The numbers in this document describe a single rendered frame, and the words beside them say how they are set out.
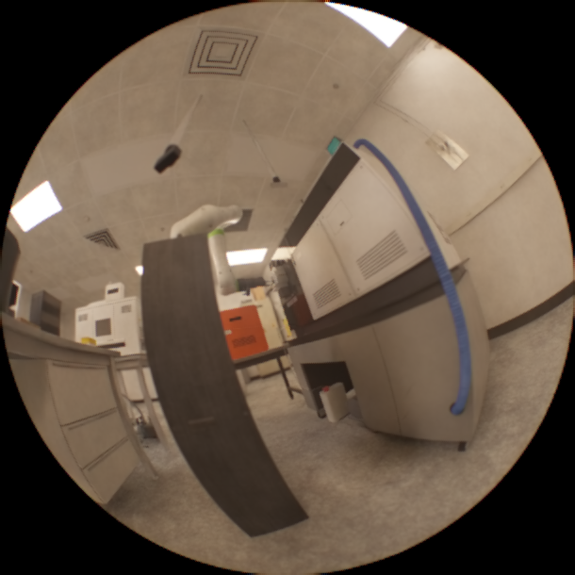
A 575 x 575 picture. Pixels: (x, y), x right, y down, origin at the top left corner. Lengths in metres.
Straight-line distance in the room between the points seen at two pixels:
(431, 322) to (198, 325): 0.66
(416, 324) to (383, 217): 0.39
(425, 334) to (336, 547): 0.78
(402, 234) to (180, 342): 0.76
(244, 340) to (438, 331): 1.33
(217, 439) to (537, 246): 2.12
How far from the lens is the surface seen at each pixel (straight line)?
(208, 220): 0.78
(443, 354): 0.60
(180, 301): 0.52
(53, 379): 0.93
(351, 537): 0.79
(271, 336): 4.38
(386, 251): 0.68
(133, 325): 1.76
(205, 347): 0.48
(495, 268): 1.75
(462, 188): 1.82
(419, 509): 0.81
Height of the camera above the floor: 0.74
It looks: 17 degrees up
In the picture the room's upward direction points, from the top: 19 degrees counter-clockwise
